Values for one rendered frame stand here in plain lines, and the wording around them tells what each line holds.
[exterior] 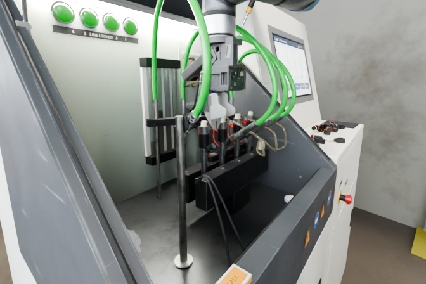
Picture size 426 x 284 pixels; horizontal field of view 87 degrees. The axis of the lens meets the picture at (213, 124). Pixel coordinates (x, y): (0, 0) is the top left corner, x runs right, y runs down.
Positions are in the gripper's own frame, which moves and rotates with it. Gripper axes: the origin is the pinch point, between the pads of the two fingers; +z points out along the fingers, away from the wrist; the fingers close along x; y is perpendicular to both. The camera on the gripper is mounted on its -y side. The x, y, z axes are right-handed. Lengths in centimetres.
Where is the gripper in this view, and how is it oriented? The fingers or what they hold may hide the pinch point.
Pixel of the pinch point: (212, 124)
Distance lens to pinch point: 56.3
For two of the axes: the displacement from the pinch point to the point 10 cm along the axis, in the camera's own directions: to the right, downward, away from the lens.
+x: 6.3, -1.5, 7.6
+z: 0.1, 9.8, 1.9
